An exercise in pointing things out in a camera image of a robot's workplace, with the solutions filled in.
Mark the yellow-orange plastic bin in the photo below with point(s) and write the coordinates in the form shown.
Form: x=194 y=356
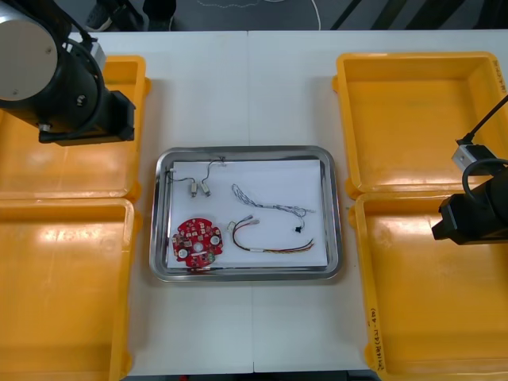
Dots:
x=405 y=127
x=59 y=297
x=79 y=170
x=436 y=317

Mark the person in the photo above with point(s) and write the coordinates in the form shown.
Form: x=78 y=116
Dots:
x=97 y=18

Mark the steel tray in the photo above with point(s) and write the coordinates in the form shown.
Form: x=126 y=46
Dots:
x=158 y=222

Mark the black stand leg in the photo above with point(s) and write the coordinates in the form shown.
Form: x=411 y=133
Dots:
x=345 y=14

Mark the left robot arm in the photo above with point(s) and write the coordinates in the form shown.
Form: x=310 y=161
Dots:
x=67 y=91

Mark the white sheet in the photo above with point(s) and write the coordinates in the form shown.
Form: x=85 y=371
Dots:
x=270 y=174

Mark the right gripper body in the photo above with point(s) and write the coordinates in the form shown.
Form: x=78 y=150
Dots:
x=460 y=222

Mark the small metal solenoid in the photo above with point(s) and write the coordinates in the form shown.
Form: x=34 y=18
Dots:
x=206 y=190
x=193 y=191

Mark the round red circuit board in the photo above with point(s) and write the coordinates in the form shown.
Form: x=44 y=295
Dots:
x=196 y=242

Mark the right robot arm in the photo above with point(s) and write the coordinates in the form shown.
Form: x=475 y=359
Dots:
x=496 y=198

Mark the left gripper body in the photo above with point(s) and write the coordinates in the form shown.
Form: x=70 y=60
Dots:
x=119 y=117

